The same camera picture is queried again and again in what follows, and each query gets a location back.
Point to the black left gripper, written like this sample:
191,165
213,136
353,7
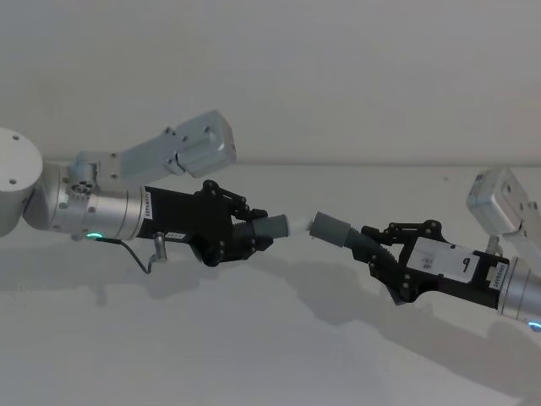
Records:
186,215

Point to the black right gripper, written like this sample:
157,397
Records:
448,275

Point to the small white plastic piece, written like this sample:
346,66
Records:
301,226

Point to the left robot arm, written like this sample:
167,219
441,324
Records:
105,211

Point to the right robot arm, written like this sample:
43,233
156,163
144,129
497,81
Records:
522,287

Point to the white table cloth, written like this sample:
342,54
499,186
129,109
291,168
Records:
236,338

